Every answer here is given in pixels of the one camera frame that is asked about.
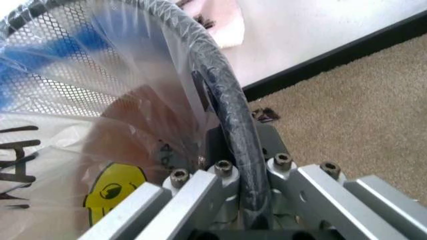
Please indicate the black mesh metal trash bin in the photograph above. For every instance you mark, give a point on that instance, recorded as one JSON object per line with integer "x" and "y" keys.
{"x": 235, "y": 125}

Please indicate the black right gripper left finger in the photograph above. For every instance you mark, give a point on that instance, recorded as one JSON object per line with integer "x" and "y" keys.
{"x": 187, "y": 200}

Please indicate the small dark debris scrap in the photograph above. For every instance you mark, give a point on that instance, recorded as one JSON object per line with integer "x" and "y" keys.
{"x": 265, "y": 114}

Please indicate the black baseboard strip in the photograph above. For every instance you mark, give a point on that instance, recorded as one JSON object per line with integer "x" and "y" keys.
{"x": 333, "y": 57}

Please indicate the clear printed plastic garbage bag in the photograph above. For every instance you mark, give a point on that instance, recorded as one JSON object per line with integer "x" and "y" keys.
{"x": 133, "y": 105}

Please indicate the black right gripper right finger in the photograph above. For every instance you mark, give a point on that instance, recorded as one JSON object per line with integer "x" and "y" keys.
{"x": 320, "y": 197}

